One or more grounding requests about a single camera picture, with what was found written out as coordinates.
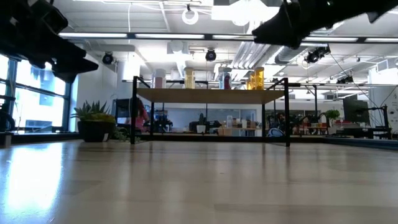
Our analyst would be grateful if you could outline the wooden background desk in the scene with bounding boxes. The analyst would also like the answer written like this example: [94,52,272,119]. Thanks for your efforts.
[290,124,330,136]

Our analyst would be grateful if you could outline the black cable loop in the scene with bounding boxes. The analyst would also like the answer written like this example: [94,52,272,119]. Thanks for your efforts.
[0,110,16,133]

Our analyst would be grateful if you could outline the white ceiling panel light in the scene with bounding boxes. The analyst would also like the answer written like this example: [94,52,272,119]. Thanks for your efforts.
[211,0,285,27]

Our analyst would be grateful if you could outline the green potted plant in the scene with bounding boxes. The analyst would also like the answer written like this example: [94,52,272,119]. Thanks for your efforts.
[325,108,341,127]

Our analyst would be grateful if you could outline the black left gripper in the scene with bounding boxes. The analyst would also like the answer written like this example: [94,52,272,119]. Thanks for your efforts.
[0,0,100,84]

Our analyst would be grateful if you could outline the black round spotlight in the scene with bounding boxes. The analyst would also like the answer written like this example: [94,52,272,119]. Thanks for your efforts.
[101,51,114,65]
[205,48,218,62]

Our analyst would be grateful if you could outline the large round ventilation duct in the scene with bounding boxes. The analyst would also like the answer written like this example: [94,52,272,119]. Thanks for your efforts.
[275,46,330,65]

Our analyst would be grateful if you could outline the succulent plant in black pot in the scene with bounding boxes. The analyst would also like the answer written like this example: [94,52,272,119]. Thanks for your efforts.
[70,100,137,144]

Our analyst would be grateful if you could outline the white ceiling vent unit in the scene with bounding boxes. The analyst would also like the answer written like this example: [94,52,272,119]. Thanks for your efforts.
[374,57,398,74]

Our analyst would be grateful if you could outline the black monitor stand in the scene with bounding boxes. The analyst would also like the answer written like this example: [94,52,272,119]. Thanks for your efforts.
[357,105,393,140]

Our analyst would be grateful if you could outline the white wall poster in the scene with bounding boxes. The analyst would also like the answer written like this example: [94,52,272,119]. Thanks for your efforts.
[387,88,398,133]

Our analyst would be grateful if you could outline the wooden shelf black metal legs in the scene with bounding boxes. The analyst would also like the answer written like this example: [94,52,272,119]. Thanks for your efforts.
[129,75,292,147]

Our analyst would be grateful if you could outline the black spotlight cluster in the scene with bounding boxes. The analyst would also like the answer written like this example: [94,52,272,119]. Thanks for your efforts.
[303,45,331,65]

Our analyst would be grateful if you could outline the large glass window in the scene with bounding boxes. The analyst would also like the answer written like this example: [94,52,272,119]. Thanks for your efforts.
[0,52,75,134]

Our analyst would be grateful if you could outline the black monitor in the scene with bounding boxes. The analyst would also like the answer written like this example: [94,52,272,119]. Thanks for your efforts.
[343,98,371,124]
[112,98,141,126]

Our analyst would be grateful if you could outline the white ring pendant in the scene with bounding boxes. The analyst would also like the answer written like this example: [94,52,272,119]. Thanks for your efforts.
[181,7,200,26]

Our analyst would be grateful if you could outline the black aluminium rig frame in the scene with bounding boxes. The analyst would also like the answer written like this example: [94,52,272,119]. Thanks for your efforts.
[0,132,398,152]

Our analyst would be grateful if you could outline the black track lights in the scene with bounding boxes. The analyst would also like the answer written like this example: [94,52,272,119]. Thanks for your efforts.
[335,75,355,85]

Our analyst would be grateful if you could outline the ceiling strip light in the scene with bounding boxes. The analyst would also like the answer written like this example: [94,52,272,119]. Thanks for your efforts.
[364,37,398,44]
[58,30,129,40]
[212,34,255,42]
[135,33,205,40]
[303,35,359,44]

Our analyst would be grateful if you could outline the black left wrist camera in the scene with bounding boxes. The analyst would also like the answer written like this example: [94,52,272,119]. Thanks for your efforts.
[30,0,69,35]

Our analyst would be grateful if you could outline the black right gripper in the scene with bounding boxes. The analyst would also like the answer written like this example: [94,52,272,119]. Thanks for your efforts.
[251,0,398,50]

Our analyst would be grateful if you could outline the white slatted ceiling duct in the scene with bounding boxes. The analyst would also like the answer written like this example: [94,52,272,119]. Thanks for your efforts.
[223,18,282,82]

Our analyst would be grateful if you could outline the black background frame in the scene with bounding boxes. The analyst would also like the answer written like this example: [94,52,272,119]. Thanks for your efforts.
[289,82,320,139]

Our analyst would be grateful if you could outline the person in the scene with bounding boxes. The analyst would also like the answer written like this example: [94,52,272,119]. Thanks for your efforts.
[129,98,150,133]

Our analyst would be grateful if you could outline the blue white round object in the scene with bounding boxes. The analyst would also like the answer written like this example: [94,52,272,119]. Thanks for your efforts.
[266,127,285,138]

